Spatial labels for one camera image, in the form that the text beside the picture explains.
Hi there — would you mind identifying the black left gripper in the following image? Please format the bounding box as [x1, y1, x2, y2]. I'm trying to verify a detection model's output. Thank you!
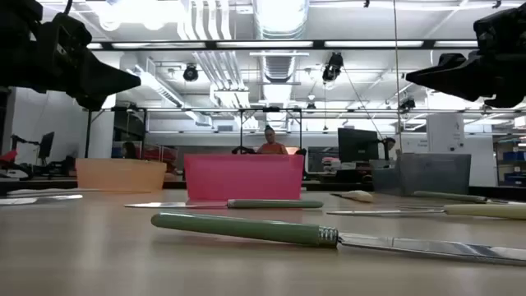
[0, 0, 142, 111]

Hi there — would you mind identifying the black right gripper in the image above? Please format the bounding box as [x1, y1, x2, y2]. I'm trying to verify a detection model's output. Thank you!
[405, 3, 526, 109]

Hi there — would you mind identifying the green-handled table knife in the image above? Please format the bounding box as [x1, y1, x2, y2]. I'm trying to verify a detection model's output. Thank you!
[124, 198, 325, 210]
[413, 190, 526, 206]
[150, 211, 526, 267]

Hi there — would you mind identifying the pink-red plastic bin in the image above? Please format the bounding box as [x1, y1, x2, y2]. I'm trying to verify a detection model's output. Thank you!
[183, 154, 306, 201]

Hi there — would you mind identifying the white pillar with sign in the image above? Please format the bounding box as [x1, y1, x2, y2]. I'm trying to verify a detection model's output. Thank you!
[426, 113, 466, 155]

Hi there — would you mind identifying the person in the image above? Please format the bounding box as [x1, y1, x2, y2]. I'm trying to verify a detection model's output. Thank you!
[256, 125, 288, 155]
[122, 141, 140, 160]
[381, 136, 398, 161]

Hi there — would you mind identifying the small black monitor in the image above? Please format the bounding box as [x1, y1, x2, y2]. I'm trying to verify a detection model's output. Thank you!
[37, 131, 56, 160]

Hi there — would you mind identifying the shelf with blue bins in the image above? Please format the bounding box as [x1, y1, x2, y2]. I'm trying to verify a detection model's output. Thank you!
[492, 135, 526, 187]

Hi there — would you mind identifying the thin vertical pole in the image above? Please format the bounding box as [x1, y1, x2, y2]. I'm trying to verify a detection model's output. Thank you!
[392, 0, 403, 154]

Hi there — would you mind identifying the orange plastic bin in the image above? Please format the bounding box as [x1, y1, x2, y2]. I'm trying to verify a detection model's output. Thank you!
[75, 158, 168, 193]

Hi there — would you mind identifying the grey plastic bin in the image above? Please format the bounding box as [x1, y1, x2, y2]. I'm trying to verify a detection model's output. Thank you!
[369, 152, 473, 197]

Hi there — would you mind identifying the large black computer monitor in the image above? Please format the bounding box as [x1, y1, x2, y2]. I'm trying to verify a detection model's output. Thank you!
[337, 127, 380, 164]

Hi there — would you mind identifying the white air duct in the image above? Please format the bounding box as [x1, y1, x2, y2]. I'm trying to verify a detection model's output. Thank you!
[127, 53, 215, 127]

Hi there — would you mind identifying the black metal workstation frame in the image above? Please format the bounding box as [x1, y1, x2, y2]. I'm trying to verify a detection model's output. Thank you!
[84, 105, 305, 160]

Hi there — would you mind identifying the silver ventilation duct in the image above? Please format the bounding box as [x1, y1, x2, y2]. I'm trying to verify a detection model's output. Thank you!
[252, 0, 310, 83]

